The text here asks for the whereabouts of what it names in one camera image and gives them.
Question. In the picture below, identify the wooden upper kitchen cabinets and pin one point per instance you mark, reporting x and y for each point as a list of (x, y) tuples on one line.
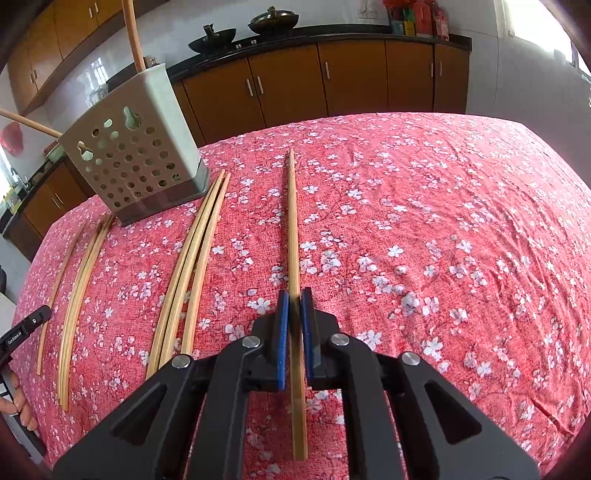
[(60, 37)]

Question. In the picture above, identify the metal faucet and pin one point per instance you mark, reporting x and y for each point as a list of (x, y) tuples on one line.
[(16, 177)]

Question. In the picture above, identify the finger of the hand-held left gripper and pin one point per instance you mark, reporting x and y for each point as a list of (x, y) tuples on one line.
[(41, 314)]

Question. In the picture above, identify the white wall socket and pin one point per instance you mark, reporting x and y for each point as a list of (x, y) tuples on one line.
[(368, 7)]

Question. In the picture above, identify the wooden kitchen cabinets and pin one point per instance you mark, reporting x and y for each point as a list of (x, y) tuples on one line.
[(60, 37), (286, 87)]

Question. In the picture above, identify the black open wok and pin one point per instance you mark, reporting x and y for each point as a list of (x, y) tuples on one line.
[(212, 40)]

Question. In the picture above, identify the person's left hand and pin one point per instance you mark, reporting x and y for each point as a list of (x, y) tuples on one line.
[(21, 401)]

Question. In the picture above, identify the bright side window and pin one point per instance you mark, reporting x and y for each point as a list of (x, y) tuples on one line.
[(549, 32)]

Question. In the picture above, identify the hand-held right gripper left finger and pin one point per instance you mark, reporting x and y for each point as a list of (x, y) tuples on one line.
[(282, 341)]

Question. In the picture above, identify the black kitchen countertop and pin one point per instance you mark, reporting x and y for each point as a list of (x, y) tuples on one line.
[(295, 44)]

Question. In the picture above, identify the perforated metal chopstick holder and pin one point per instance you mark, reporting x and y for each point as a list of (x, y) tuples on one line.
[(138, 175)]

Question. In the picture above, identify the red bottles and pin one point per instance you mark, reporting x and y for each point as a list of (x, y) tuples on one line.
[(429, 18)]

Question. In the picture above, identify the wooden lower kitchen cabinets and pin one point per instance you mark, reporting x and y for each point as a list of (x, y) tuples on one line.
[(286, 87)]

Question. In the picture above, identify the black gas stove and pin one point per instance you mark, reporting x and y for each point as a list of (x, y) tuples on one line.
[(244, 44)]

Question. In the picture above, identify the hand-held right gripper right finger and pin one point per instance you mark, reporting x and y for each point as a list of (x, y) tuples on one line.
[(308, 341)]

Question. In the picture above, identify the black wok with lid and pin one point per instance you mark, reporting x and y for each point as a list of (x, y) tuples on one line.
[(273, 21)]

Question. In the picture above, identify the hanging red plastic bag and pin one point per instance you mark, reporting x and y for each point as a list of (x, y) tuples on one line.
[(11, 138)]

